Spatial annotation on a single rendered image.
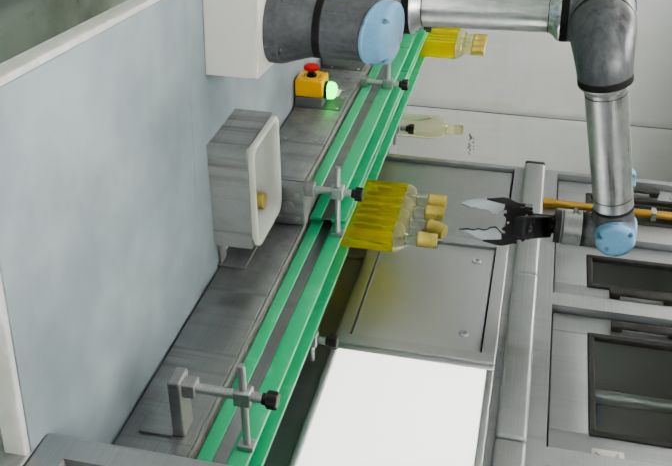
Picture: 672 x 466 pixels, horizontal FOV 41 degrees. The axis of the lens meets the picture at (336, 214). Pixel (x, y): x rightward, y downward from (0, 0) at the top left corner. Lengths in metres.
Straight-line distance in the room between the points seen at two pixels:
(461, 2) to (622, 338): 0.83
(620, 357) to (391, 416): 0.56
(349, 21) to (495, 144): 6.88
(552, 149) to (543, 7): 6.76
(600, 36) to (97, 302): 0.93
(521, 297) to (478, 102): 6.27
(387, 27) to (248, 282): 0.57
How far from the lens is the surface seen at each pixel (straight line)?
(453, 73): 8.22
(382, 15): 1.62
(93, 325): 1.36
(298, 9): 1.64
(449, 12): 1.73
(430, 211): 2.11
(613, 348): 2.07
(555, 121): 8.34
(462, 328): 1.98
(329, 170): 2.02
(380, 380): 1.83
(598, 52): 1.61
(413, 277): 2.13
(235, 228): 1.77
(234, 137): 1.72
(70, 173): 1.24
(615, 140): 1.69
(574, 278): 2.26
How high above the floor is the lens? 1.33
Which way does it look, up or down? 11 degrees down
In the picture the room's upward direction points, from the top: 97 degrees clockwise
